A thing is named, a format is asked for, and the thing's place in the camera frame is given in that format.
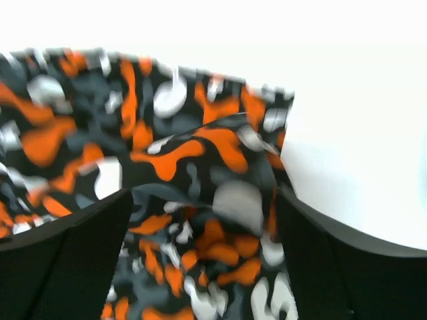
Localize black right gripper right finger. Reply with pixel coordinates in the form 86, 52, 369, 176
276, 189, 426, 320

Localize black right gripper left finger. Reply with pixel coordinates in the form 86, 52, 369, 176
1, 190, 133, 320

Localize orange black camouflage shorts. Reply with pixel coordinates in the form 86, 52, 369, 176
1, 50, 299, 319

